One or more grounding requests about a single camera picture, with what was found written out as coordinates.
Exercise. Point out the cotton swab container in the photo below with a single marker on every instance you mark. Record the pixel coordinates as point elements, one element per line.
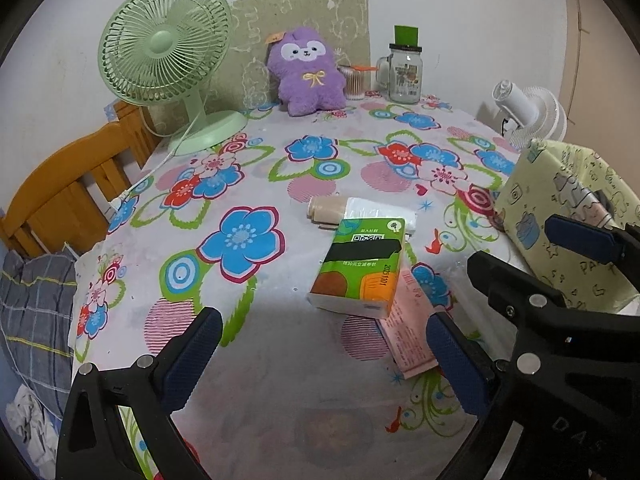
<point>355,85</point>

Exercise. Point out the grey plaid pillow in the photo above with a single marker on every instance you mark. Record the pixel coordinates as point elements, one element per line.
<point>35,300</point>

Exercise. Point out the wooden bed headboard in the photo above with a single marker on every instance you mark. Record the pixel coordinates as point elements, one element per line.
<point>65,180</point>

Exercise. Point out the green printed board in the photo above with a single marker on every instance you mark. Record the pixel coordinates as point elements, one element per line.
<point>345,25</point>

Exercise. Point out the glass jar with green lid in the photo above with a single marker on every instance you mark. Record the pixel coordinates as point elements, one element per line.
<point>402,80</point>

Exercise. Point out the beige door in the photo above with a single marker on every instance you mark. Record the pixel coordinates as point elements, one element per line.
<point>600,60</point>

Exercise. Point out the pink packet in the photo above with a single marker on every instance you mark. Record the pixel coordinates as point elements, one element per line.
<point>410,330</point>

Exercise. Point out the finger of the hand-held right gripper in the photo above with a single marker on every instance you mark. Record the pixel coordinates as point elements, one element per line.
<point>510,280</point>
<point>585,240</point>

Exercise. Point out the white crumpled cloth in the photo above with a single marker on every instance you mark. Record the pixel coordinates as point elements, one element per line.
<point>30,420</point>

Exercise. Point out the purple plush toy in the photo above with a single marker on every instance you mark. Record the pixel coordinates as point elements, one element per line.
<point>305,85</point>

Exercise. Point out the floral tablecloth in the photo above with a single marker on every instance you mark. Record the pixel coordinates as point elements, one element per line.
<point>280,360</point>

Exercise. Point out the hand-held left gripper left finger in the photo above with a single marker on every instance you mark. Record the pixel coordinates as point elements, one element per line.
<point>192,355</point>

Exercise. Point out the yellow printed storage box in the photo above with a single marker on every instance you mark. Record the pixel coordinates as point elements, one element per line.
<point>530,200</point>

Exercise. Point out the white standing fan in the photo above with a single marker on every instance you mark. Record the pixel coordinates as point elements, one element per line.
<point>530,110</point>

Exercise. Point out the green desk fan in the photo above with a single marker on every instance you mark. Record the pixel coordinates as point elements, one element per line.
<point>165,42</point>

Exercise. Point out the green tissue pack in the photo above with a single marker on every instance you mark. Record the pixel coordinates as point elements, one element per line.
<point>355,280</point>

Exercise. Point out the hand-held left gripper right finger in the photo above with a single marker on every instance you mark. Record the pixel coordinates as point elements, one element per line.
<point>457,365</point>

